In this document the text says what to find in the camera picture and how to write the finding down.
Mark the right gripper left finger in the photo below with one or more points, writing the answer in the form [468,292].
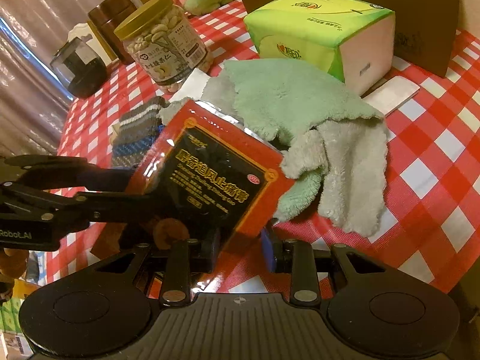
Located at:
[146,274]

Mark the brown cylindrical canister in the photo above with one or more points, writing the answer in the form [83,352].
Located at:
[107,16]

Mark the white small flat packet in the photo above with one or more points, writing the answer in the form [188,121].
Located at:
[392,94]

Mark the person's left hand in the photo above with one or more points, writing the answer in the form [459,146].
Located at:
[13,265]

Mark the nut jar gold lid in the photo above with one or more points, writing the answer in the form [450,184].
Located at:
[159,37]

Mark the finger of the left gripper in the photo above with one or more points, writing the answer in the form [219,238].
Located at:
[58,172]
[109,207]

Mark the translucent window curtain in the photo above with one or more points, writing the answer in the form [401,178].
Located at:
[34,104]

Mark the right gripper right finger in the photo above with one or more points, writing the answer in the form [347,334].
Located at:
[303,263]

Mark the green grey microfibre cloth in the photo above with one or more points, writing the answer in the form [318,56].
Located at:
[334,144]

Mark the green tissue box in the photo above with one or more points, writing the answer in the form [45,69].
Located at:
[352,40]

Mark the white cloth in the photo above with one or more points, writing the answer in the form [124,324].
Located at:
[192,87]

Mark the glass jar dark contents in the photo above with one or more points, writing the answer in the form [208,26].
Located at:
[79,68]

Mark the white wooden chair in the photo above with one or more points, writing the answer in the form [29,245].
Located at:
[89,34]

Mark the striped grey blue sock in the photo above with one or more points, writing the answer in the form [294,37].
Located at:
[137,132]

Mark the red black plaster packet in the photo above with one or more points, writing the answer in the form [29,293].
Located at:
[211,176]

